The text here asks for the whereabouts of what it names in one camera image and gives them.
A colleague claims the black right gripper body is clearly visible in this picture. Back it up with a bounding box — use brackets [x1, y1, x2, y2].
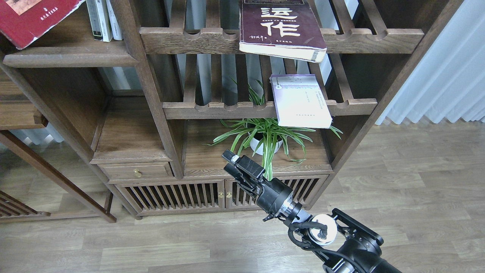
[232, 155, 294, 216]

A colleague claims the red paperback book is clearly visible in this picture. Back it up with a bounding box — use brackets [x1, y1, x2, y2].
[0, 0, 84, 49]

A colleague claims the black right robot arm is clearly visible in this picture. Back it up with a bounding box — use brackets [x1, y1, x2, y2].
[222, 150, 399, 273]

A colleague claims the green spider plant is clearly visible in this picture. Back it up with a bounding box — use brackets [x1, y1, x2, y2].
[207, 78, 343, 181]

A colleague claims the white plant pot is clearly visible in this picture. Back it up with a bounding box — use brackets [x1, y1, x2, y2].
[250, 133, 283, 155]

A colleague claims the right slatted cabinet door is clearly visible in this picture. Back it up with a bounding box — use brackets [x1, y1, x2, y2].
[225, 174, 329, 210]

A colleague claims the slatted cabinet door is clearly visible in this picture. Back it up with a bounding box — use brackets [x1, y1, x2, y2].
[225, 174, 329, 210]
[116, 180, 225, 217]

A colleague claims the left slatted cabinet door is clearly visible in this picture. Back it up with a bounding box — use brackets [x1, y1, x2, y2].
[116, 180, 225, 217]

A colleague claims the white lavender paperback book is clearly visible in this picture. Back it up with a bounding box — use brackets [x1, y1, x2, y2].
[270, 74, 332, 129]

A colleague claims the dark wooden bookshelf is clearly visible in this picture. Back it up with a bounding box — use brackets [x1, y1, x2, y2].
[1, 0, 463, 219]

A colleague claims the small wooden drawer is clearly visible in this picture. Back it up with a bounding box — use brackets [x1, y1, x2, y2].
[98, 162, 173, 180]

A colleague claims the maroon book with white characters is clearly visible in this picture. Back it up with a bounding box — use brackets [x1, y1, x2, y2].
[239, 0, 327, 63]

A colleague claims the white upright book right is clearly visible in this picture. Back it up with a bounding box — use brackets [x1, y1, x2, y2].
[106, 0, 123, 41]

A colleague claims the white upright book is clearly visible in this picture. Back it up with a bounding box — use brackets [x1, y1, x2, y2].
[106, 0, 123, 41]
[95, 0, 113, 42]

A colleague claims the white upright book middle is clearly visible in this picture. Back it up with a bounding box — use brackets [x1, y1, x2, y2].
[95, 0, 113, 42]

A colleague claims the grey upright book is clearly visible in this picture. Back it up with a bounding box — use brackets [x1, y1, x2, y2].
[86, 0, 103, 41]

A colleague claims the white window curtain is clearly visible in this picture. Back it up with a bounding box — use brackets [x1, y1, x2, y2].
[376, 0, 485, 126]

